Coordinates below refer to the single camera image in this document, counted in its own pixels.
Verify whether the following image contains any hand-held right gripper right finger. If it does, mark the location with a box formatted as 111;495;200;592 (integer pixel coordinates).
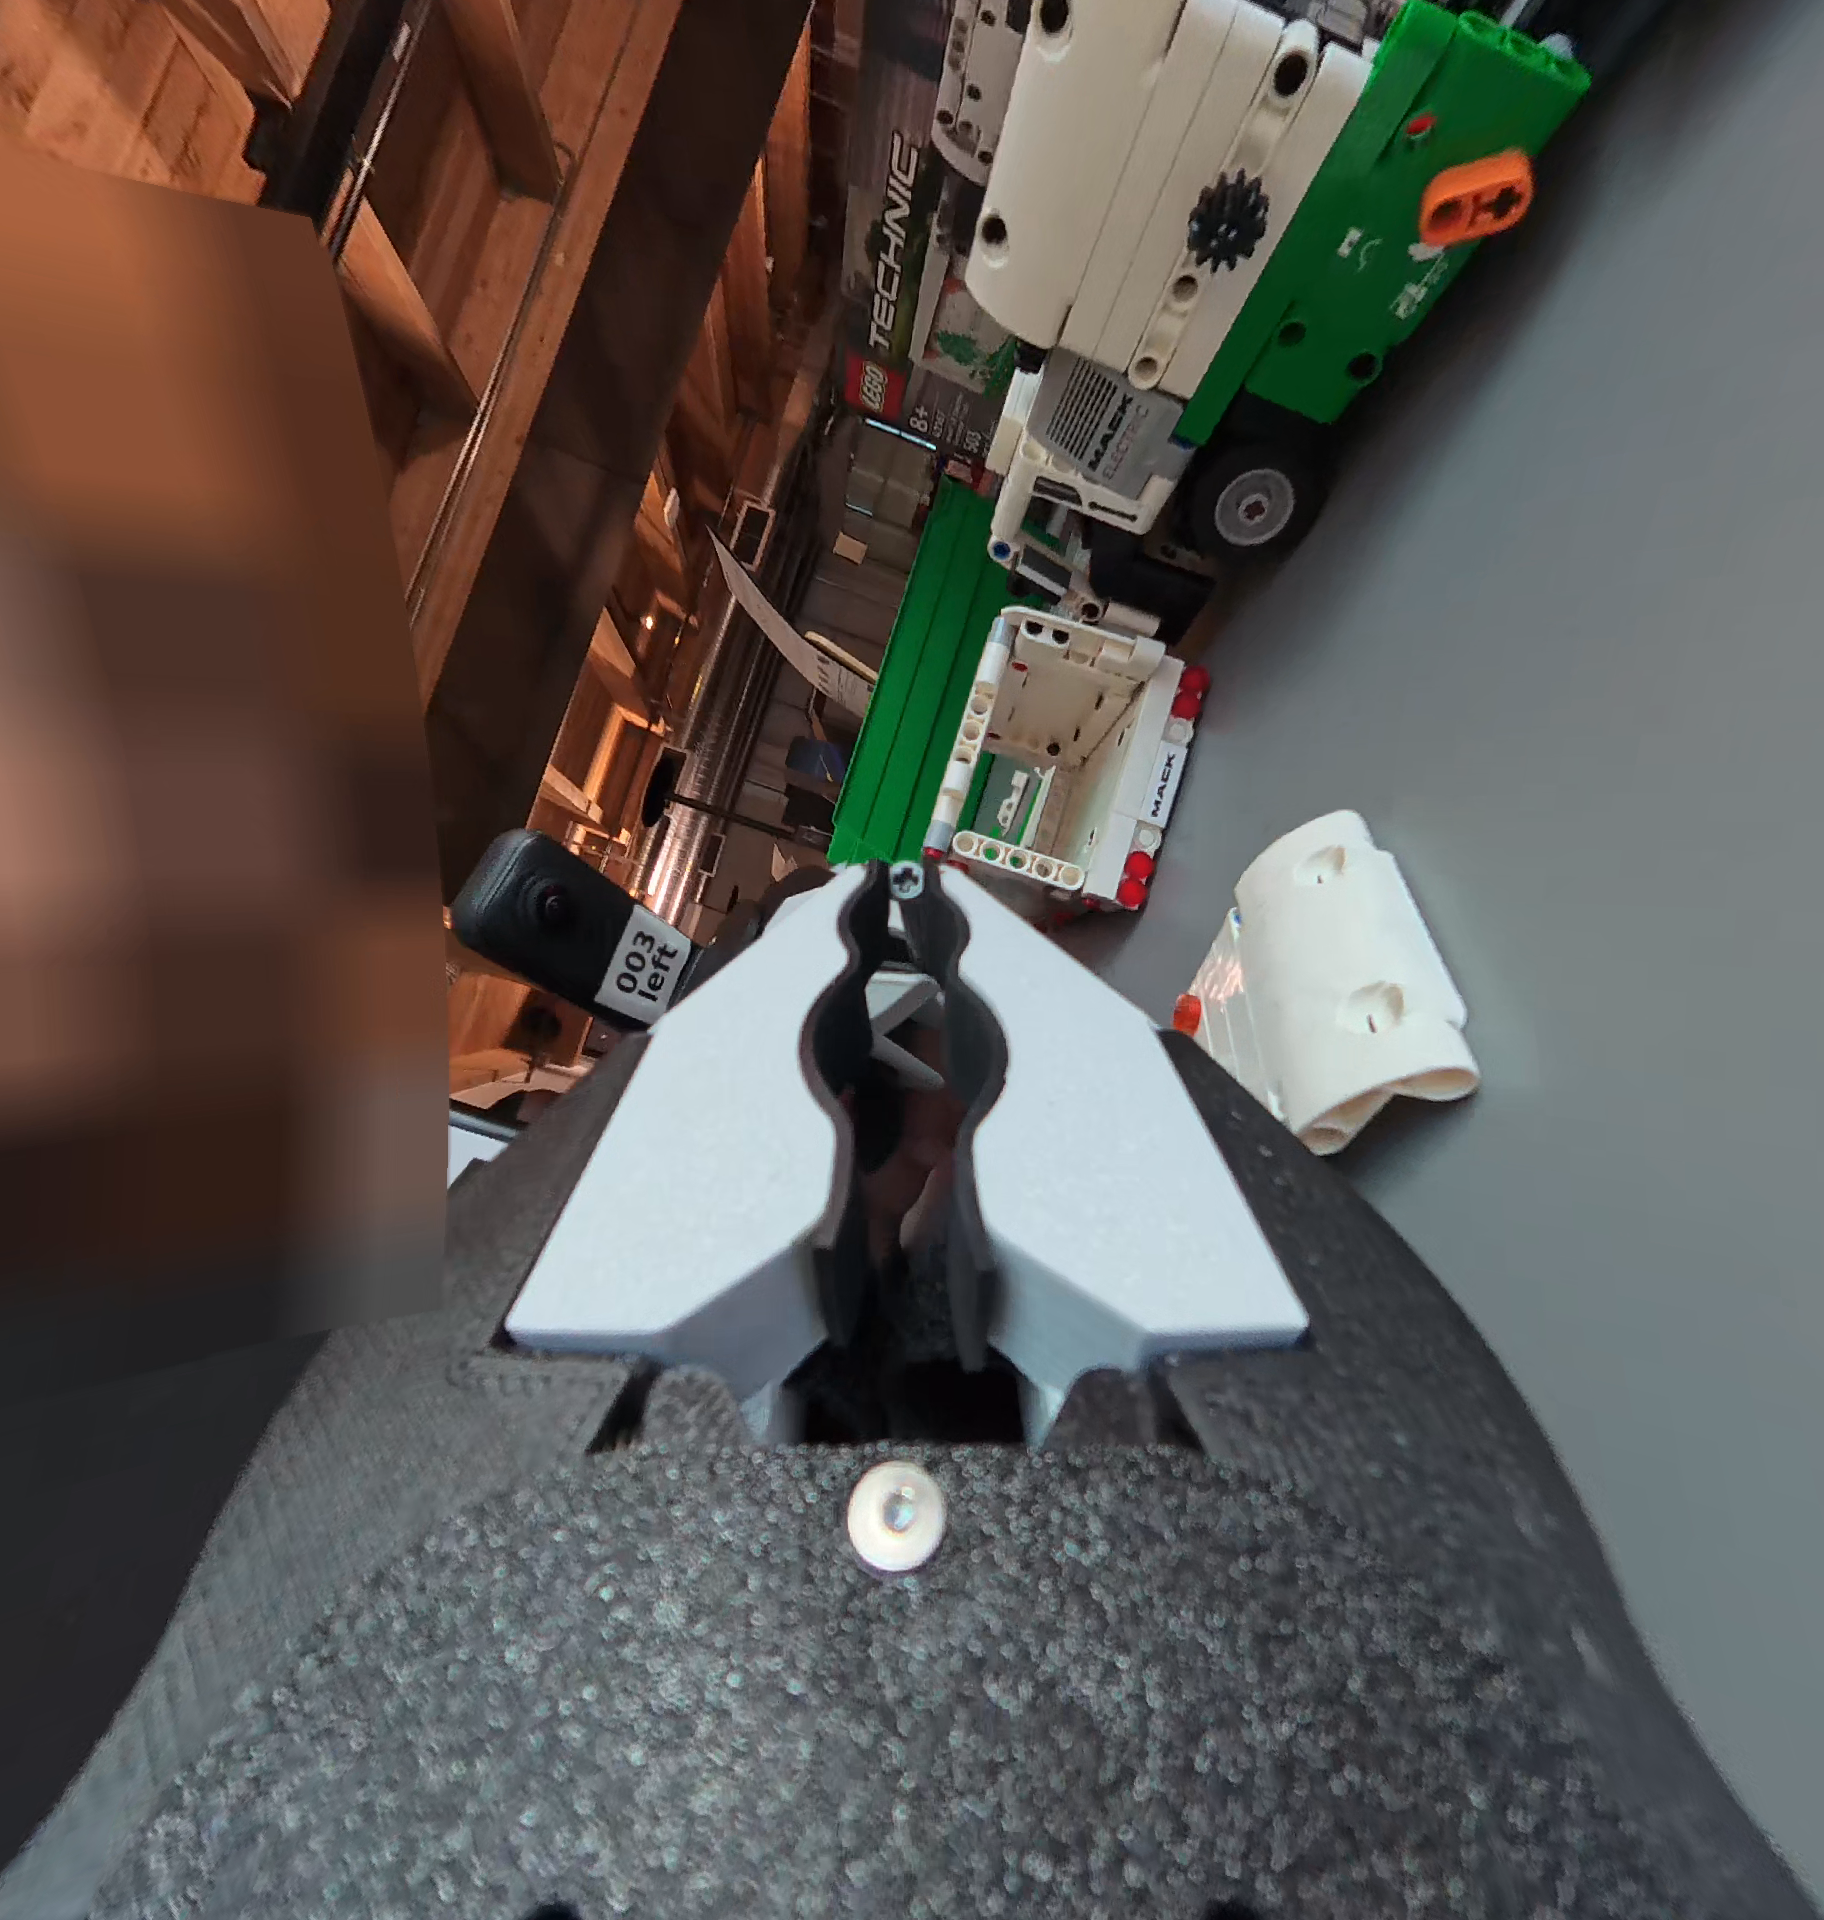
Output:
918;861;1313;1433

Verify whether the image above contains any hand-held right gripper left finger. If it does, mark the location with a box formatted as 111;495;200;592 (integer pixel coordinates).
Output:
504;861;877;1440

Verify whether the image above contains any white curved lego panel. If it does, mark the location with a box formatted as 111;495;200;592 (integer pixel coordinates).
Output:
1174;809;1483;1157

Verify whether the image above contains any green lego panel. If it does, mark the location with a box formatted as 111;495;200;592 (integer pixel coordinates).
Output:
830;480;1006;869

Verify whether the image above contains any lego set box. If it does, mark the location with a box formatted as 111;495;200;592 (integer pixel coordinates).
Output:
834;0;1036;497

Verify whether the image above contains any white and green lego truck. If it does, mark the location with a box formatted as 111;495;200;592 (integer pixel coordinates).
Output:
926;0;1593;917

